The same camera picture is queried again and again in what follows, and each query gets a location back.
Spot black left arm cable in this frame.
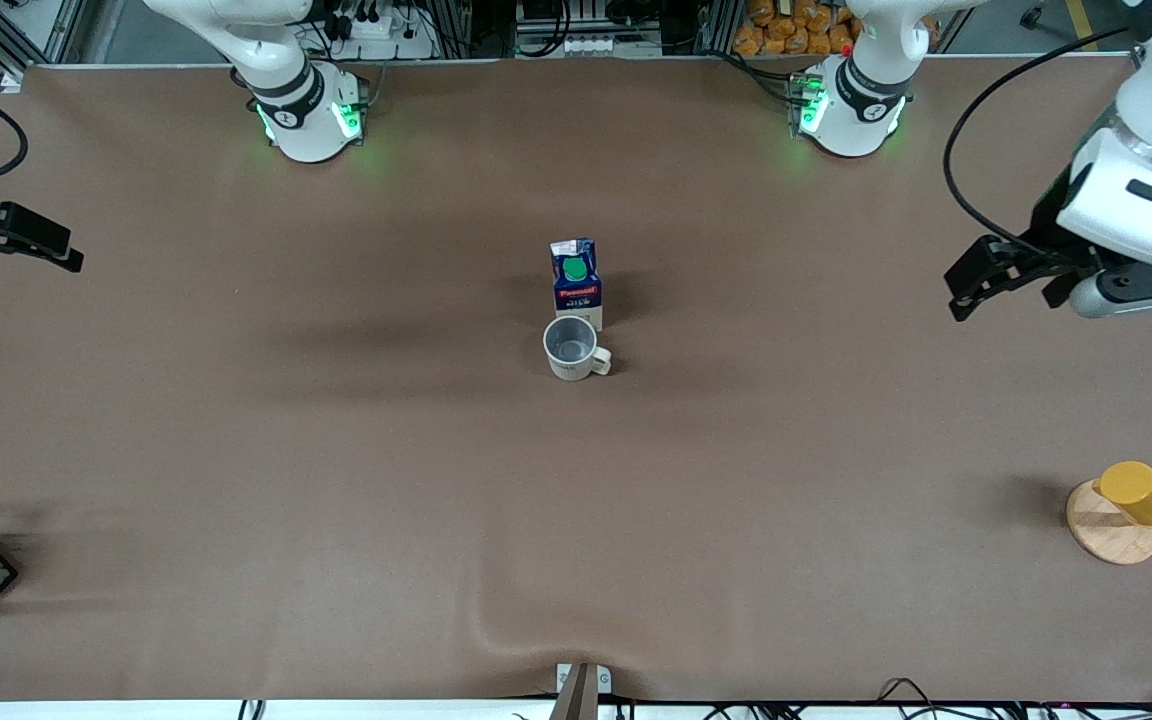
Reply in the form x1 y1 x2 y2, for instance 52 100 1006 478
943 28 1132 263

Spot yellow cup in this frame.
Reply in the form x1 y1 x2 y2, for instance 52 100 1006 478
1093 461 1152 528

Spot bag of orange items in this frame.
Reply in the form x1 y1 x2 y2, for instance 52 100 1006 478
733 0 862 57

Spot white power strip black plugs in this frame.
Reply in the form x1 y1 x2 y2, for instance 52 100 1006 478
331 0 434 59

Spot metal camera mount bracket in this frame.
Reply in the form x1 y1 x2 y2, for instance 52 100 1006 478
549 662 613 720

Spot blue milk carton green cap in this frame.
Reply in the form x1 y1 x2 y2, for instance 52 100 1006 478
549 238 604 331

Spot black looped cable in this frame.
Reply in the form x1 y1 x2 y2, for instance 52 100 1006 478
876 678 949 720

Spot long white power strip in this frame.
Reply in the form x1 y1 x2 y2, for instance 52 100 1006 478
516 33 662 58

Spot wooden mug stand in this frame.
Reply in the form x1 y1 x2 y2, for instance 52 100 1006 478
1067 480 1152 566

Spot grey mug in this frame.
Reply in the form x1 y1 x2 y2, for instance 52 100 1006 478
543 315 613 382

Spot brown tablecloth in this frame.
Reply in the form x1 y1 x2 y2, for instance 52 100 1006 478
0 55 1152 703

